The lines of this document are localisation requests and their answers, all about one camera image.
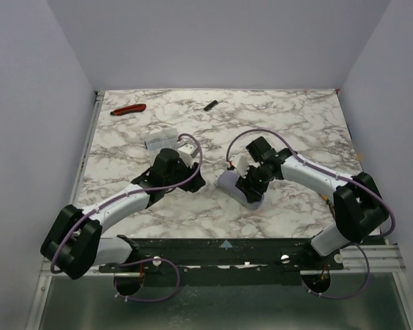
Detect lilac umbrella case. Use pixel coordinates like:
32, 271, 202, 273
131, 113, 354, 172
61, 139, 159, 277
217, 170, 264, 210

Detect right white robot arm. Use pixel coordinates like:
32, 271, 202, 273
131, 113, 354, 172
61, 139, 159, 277
227, 137, 390, 256

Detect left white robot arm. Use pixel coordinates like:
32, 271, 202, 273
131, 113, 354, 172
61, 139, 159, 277
40, 148, 206, 279

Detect clear plastic screw box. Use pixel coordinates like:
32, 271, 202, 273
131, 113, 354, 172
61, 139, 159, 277
144, 129, 179, 151

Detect red black utility knife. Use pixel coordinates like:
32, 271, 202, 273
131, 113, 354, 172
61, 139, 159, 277
110, 104, 147, 116

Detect small black stick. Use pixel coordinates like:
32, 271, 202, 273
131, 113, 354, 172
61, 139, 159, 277
204, 100, 218, 111

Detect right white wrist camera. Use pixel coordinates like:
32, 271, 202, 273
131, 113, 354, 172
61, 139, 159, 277
228, 155, 250, 178

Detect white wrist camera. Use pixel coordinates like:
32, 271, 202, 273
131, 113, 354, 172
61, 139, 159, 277
177, 144, 198, 168
228, 155, 250, 178

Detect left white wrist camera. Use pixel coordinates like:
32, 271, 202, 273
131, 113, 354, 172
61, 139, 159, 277
177, 144, 198, 168

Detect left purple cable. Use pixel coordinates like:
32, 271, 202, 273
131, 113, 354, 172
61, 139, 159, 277
50, 133, 203, 304

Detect yellow handled pliers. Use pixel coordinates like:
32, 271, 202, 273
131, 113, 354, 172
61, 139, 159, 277
320, 195, 335, 218

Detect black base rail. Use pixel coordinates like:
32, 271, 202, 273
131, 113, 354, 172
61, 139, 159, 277
99, 239, 343, 287

